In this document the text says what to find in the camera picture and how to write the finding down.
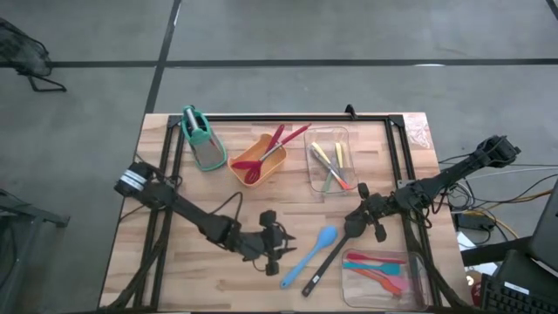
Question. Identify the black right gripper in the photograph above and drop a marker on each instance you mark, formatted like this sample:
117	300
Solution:
377	207

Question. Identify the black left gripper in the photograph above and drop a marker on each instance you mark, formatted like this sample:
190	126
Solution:
268	244

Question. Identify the red silicone spatula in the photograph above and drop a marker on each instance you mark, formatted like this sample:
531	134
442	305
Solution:
362	257

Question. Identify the blue silicone spoon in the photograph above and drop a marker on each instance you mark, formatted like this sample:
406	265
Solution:
327	237

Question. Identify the black plastic spoon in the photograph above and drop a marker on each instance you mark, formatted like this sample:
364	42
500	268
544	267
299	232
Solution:
322	270

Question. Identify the teal silicone spatula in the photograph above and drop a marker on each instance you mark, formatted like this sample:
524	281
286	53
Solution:
388	269

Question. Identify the orange silicone spatula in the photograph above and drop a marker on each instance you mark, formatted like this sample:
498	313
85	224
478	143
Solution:
383	283

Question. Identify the pink silicone spatula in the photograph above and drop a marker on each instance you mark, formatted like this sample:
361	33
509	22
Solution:
403	283

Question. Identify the red whisk with steel shaft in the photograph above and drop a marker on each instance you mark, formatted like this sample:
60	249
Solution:
253	174

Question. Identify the yellow plastic bin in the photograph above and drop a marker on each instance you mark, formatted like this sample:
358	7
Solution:
270	168

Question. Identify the red silicone spoon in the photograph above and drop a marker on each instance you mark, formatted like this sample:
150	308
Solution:
246	165

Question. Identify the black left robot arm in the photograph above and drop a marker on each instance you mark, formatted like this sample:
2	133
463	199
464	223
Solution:
187	211

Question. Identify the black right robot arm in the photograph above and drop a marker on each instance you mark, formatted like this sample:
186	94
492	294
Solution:
449	176

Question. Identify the clear plastic bag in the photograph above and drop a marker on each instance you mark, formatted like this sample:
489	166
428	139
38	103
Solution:
417	131

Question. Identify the white paper sheet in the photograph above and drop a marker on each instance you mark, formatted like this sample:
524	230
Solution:
465	240

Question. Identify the black power brick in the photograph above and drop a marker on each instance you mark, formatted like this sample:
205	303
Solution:
475	222

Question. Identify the black bar beside table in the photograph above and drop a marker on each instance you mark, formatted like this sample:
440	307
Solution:
497	252

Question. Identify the black keyboard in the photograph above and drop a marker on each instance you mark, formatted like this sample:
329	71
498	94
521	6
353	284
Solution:
519	298

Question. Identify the black laptop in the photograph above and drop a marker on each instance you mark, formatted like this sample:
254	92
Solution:
547	231

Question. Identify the black floor stand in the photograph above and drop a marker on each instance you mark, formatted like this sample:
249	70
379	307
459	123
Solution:
22	218

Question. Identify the black mesh chair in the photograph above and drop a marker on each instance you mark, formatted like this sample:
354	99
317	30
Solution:
22	52

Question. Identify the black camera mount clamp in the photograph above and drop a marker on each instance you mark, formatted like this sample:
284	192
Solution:
351	112

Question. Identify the black aluminium rig frame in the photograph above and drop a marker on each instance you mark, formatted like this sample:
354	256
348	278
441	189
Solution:
283	118

